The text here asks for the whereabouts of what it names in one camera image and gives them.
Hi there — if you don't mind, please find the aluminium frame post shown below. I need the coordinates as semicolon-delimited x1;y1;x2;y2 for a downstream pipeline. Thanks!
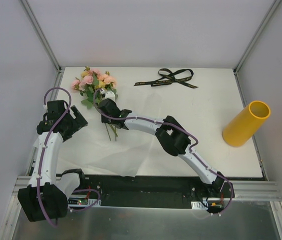
233;0;282;75
18;0;62;73

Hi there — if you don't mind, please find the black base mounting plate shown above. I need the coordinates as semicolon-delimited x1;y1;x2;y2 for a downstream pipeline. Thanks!
78;175;235;209

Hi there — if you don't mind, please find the left white cable duct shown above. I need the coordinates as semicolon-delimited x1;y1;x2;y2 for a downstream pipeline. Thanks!
68;195;101;208

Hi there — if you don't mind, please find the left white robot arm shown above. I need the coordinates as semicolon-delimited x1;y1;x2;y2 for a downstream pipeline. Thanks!
17;100;88;222

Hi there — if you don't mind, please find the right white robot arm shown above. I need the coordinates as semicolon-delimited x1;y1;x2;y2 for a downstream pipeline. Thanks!
97;99;226;198

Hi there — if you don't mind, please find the yellow cylindrical vase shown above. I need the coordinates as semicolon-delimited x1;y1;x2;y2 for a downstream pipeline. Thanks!
222;100;271;147

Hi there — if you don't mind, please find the black ribbon gold lettering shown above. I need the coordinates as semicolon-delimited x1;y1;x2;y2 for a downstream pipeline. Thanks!
134;68;198;89

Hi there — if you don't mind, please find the white wrapping paper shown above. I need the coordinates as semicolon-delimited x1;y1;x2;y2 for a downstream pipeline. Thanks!
33;87;166;178

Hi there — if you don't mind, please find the right white cable duct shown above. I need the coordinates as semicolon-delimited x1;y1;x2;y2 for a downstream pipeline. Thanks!
191;201;209;210

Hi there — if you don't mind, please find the white cable duct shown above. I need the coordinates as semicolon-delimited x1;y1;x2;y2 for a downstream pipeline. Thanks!
68;195;101;208
191;201;209;210

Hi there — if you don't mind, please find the right aluminium frame post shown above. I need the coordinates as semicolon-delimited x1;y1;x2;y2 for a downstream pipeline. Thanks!
233;0;282;75

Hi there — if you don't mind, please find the left aluminium frame post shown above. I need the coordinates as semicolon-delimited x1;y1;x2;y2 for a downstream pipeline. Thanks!
18;0;62;73

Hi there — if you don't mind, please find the pink yellow flower bouquet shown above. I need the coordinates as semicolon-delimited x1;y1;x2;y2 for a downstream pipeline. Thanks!
70;66;119;143

